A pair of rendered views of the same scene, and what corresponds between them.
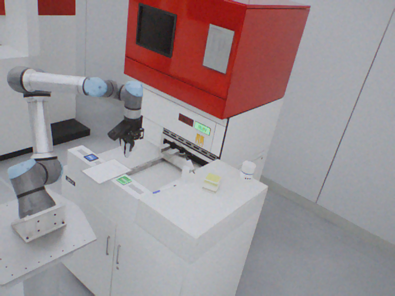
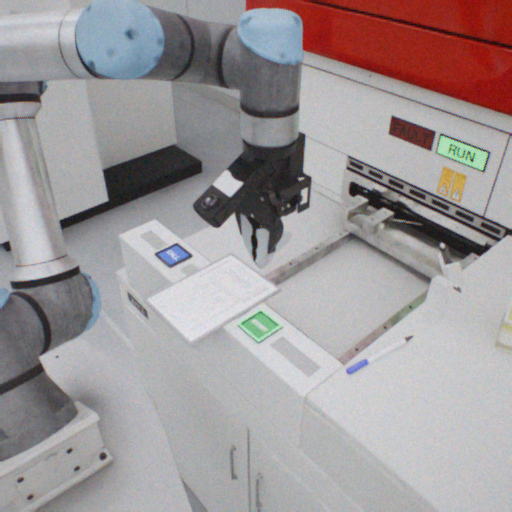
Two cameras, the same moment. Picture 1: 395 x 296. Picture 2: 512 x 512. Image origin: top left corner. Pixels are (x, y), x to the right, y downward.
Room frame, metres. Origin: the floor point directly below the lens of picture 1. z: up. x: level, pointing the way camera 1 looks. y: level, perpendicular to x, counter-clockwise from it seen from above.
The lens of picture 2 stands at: (0.88, 0.18, 1.60)
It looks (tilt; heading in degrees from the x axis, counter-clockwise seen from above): 38 degrees down; 14
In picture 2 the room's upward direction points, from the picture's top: straight up
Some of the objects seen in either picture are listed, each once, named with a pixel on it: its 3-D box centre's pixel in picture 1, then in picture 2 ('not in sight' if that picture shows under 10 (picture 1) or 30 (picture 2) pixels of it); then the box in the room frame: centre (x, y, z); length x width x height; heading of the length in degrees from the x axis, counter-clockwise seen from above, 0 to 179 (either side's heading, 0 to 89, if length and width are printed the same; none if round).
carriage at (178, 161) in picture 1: (181, 162); (402, 244); (1.91, 0.08, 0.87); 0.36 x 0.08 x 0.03; 56
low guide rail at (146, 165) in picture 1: (141, 167); (303, 261); (1.82, 0.30, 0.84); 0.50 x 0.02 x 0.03; 146
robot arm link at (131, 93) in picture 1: (133, 94); (268, 62); (1.48, 0.32, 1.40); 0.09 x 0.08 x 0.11; 77
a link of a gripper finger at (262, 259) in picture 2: (131, 149); (276, 243); (1.48, 0.30, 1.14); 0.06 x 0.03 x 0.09; 146
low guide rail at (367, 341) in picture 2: not in sight; (396, 322); (1.67, 0.08, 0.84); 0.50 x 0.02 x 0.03; 146
